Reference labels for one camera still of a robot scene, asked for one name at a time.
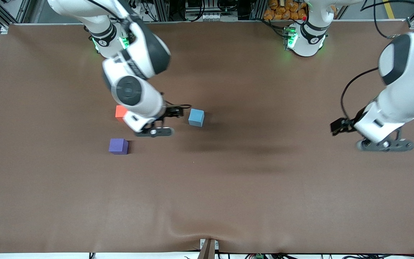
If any light blue foam block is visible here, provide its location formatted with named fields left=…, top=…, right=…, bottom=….
left=188, top=109, right=205, bottom=128

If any orange foam block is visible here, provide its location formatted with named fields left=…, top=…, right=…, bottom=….
left=115, top=105, right=128, bottom=122

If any purple foam block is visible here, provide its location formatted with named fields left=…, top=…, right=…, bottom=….
left=109, top=138, right=129, bottom=155

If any white terminal block row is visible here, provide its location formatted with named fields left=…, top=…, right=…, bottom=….
left=185, top=12, right=240, bottom=22

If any brown table mat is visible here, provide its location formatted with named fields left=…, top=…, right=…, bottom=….
left=0, top=21, right=414, bottom=254

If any bag of orange items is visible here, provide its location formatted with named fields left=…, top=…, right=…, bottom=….
left=263, top=0, right=308, bottom=21

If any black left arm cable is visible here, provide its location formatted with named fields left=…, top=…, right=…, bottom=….
left=340, top=0, right=414, bottom=123

